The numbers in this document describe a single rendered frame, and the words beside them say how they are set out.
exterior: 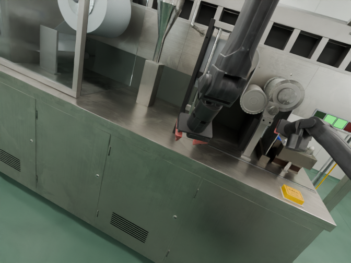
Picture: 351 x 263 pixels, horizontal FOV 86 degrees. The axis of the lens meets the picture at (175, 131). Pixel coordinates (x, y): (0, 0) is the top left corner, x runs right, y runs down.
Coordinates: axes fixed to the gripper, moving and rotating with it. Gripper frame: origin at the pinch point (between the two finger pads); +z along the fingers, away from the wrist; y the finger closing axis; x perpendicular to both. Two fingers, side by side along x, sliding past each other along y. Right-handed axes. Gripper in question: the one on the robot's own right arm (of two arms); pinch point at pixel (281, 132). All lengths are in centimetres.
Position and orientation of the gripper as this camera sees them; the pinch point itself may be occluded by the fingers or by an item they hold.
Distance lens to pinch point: 106.7
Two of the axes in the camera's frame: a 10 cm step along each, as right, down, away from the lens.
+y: 9.0, 4.0, -1.7
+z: 1.3, 1.2, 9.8
